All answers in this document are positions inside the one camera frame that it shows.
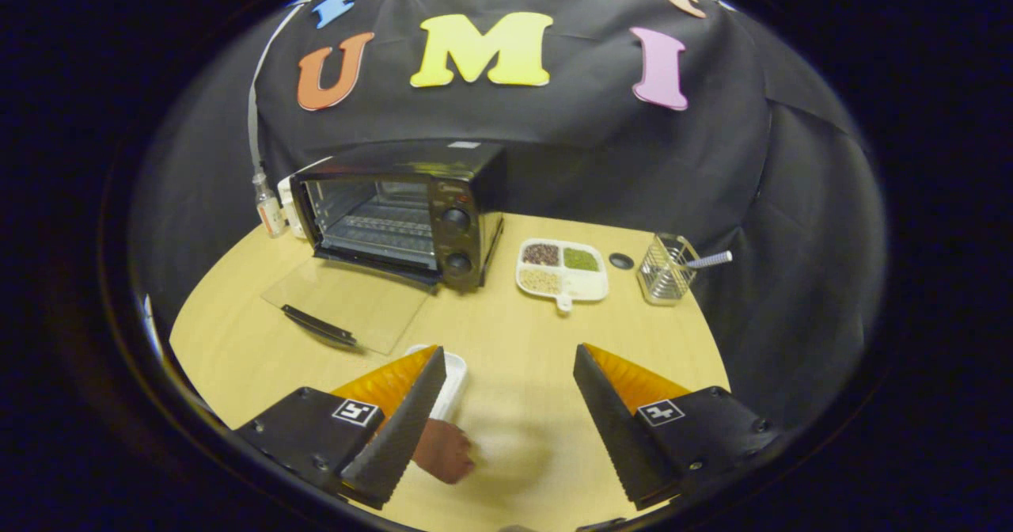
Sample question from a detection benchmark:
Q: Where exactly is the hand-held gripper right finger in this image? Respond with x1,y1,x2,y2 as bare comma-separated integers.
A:
573,344,780,511

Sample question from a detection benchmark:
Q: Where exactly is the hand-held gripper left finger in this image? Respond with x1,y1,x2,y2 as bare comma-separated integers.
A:
233,345,448,511

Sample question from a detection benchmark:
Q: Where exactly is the red raw meat piece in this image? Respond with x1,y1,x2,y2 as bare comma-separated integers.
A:
412,417,476,485

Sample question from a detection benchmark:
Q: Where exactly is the black toaster oven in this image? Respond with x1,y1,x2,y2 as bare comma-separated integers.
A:
261,140,508,356

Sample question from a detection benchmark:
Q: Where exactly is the white pop-up toaster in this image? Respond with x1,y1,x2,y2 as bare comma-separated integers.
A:
277,176,309,241

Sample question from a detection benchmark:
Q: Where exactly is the small white plastic tray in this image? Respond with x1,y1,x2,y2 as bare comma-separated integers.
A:
405,344,468,422

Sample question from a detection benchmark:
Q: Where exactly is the white divided tray with grains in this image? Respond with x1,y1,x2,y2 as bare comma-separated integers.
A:
516,237,610,314

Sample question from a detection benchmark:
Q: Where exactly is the clear bottle with orange label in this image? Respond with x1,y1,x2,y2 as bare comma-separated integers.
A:
252,169,287,239

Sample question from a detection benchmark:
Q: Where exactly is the wire mesh utensil holder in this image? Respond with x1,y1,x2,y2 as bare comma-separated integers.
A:
637,233,702,306

